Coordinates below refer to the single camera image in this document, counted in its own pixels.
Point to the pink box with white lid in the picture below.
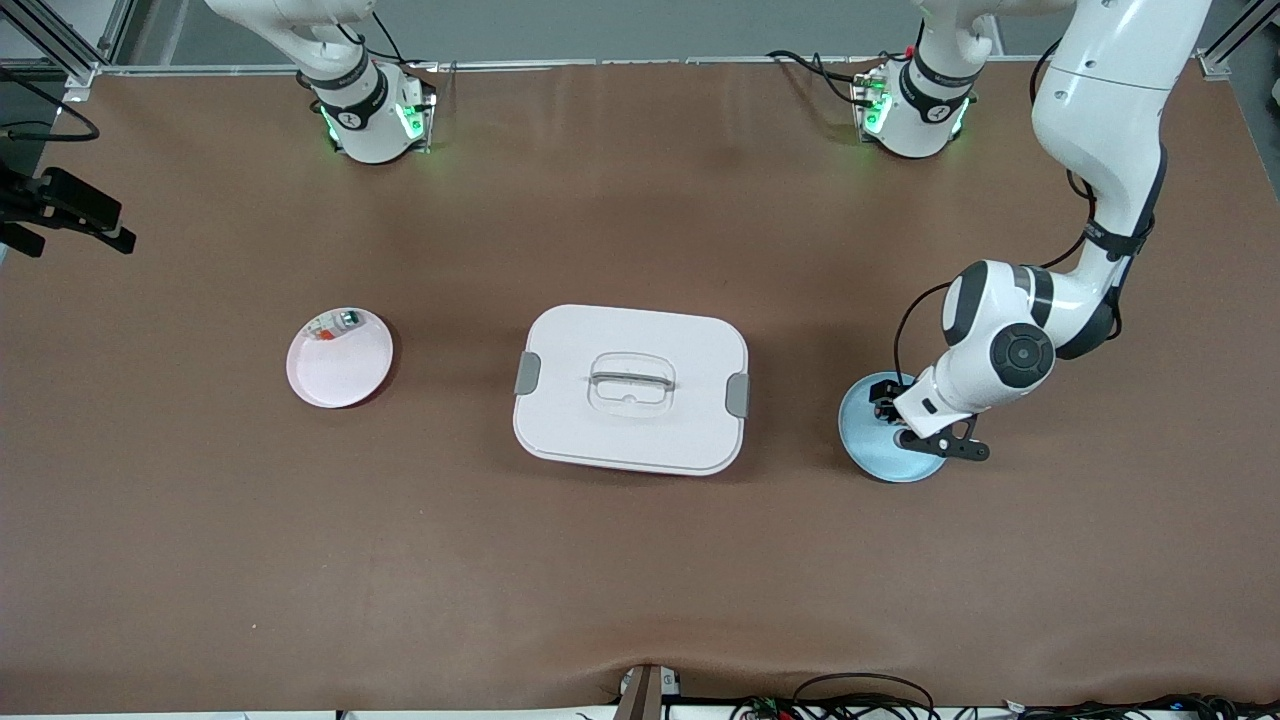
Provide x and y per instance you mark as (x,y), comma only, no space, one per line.
(630,420)

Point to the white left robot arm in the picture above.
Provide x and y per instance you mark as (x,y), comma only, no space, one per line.
(1100,120)

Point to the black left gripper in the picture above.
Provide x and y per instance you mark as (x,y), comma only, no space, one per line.
(886,407)

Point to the aluminium table edge rail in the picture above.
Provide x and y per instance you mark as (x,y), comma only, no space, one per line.
(640,63)

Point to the aluminium frame post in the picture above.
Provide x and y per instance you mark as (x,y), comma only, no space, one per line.
(60,45)
(1235,40)

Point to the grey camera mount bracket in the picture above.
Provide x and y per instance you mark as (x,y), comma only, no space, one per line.
(645,695)

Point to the white green push-button switch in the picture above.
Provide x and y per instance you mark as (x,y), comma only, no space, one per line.
(335,325)

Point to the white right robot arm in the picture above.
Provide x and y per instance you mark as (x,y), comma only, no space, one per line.
(360,110)

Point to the pink round plate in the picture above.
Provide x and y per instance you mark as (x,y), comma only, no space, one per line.
(340,375)

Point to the light blue round plate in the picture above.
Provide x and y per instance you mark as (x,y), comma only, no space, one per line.
(880,455)

